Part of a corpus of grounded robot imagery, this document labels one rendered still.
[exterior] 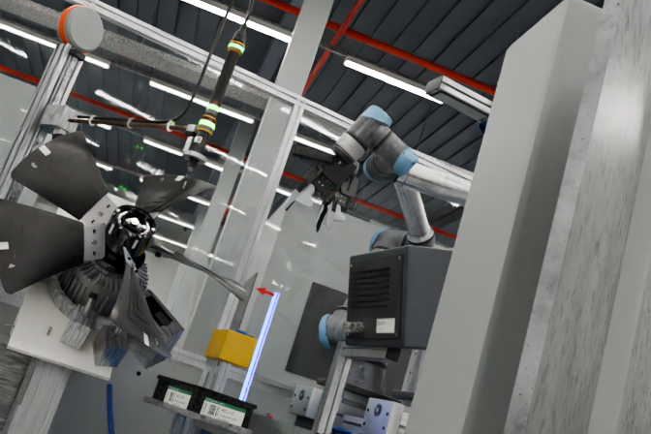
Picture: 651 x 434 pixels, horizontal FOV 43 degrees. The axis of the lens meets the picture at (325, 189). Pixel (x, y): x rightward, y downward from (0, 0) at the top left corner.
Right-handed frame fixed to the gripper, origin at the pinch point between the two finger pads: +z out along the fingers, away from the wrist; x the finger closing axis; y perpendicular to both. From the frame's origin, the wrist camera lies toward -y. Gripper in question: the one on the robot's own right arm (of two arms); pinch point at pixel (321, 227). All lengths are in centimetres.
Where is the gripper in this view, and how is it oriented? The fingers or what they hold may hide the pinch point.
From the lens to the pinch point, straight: 266.1
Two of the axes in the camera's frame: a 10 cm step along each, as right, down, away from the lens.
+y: 8.7, 3.8, 3.2
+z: -2.9, 9.1, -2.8
